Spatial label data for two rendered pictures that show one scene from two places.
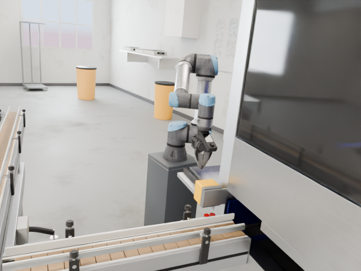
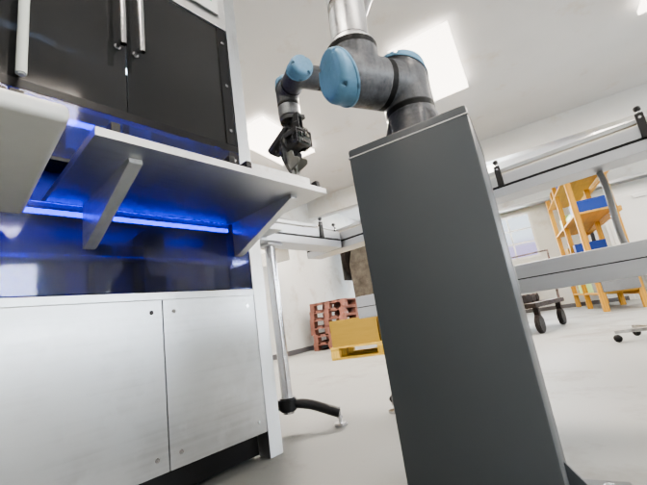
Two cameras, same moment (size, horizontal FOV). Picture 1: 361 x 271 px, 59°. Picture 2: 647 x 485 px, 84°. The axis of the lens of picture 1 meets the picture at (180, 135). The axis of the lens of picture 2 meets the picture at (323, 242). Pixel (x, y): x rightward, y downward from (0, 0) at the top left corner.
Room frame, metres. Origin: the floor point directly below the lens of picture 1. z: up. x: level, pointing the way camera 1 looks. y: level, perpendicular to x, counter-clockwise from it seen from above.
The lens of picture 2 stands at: (2.47, -0.54, 0.43)
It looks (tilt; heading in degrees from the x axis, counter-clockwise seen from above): 13 degrees up; 154
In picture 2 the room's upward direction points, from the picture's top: 9 degrees counter-clockwise
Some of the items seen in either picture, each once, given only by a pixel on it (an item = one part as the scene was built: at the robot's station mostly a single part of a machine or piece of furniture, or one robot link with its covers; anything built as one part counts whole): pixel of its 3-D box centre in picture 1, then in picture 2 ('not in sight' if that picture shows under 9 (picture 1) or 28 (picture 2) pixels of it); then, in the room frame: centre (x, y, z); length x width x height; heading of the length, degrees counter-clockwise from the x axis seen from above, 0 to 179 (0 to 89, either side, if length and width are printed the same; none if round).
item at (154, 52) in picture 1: (155, 52); not in sight; (6.59, 0.66, 1.23); 0.39 x 0.37 x 0.10; 36
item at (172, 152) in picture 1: (175, 149); (414, 130); (1.88, 0.02, 0.84); 0.15 x 0.15 x 0.10
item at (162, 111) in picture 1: (164, 100); not in sight; (6.14, 0.38, 0.35); 0.42 x 0.42 x 0.70
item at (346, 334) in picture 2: not in sight; (382, 319); (-1.48, 2.00, 0.38); 1.35 x 1.03 x 0.76; 38
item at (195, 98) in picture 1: (202, 102); (301, 75); (1.56, -0.09, 1.21); 0.11 x 0.11 x 0.08; 0
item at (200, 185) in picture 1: (207, 192); not in sight; (1.01, -0.11, 1.00); 0.08 x 0.07 x 0.07; 24
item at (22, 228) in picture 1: (22, 229); not in sight; (1.40, 0.76, 0.50); 0.12 x 0.05 x 0.09; 24
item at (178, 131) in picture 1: (178, 132); (401, 87); (1.88, 0.02, 0.96); 0.13 x 0.12 x 0.14; 90
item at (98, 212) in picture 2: not in sight; (110, 208); (1.47, -0.64, 0.80); 0.34 x 0.03 x 0.13; 24
